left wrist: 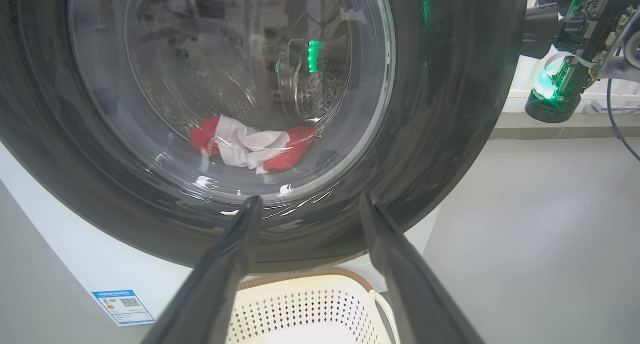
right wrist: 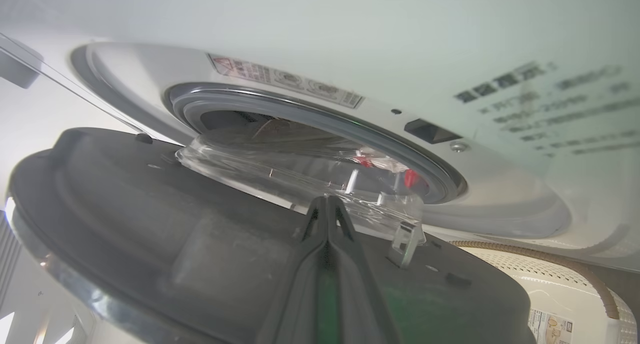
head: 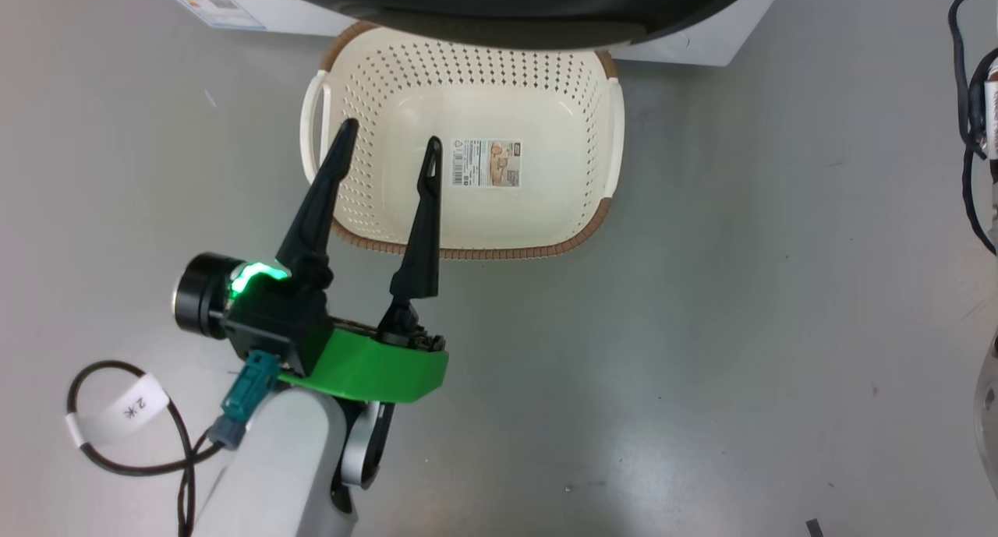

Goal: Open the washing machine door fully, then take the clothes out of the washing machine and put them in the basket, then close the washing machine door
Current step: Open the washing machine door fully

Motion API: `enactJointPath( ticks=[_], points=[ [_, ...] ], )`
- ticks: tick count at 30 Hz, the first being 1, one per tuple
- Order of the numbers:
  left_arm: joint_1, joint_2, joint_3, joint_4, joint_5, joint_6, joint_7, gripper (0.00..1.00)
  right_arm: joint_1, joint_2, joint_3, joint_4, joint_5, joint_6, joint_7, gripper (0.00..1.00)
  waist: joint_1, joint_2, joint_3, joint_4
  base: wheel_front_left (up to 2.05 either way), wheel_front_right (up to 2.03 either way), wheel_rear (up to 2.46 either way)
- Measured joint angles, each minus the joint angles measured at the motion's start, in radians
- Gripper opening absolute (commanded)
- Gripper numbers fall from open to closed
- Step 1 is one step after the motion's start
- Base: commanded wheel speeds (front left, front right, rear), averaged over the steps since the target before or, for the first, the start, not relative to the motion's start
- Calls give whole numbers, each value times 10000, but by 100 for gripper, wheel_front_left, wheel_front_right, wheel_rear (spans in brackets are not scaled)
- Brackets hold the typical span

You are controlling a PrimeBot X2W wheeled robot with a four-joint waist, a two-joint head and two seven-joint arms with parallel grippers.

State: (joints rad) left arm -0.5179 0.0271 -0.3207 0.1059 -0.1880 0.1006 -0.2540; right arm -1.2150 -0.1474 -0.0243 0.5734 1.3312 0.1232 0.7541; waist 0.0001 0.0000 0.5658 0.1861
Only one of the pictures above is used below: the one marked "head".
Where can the cream perforated laundry basket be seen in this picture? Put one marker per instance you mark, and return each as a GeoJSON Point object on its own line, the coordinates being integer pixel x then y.
{"type": "Point", "coordinates": [530, 116]}

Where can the blue energy label sticker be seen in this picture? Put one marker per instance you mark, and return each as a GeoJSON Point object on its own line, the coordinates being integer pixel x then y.
{"type": "Point", "coordinates": [214, 7]}

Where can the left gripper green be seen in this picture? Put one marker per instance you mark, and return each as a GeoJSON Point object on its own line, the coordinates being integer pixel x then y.
{"type": "Point", "coordinates": [374, 369]}

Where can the washing machine round door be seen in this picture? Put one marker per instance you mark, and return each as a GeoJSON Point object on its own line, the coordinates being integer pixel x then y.
{"type": "Point", "coordinates": [507, 7]}

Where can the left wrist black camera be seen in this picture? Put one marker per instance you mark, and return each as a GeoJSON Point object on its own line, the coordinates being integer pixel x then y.
{"type": "Point", "coordinates": [273, 326]}

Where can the white washing machine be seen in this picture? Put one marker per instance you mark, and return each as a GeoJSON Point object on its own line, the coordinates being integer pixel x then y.
{"type": "Point", "coordinates": [702, 42]}

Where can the small dark floor scrap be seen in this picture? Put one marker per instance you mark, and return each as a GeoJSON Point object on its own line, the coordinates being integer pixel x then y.
{"type": "Point", "coordinates": [815, 528]}

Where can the basket product sticker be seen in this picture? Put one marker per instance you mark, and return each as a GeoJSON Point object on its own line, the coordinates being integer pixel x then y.
{"type": "Point", "coordinates": [485, 163]}

